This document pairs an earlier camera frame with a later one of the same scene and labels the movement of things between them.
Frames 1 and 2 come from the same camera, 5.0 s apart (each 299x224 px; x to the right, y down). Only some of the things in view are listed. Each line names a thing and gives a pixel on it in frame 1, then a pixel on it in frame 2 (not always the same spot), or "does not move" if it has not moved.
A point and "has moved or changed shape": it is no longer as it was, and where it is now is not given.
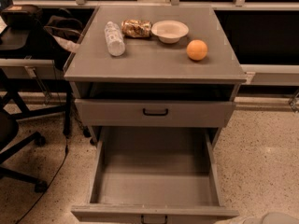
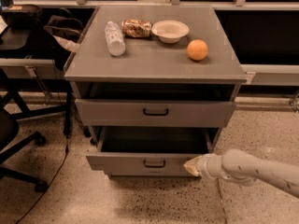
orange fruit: (196, 49) does not move
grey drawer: (152, 113) does not move
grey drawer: (155, 175) has moved or changed shape
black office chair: (10, 141) does not move
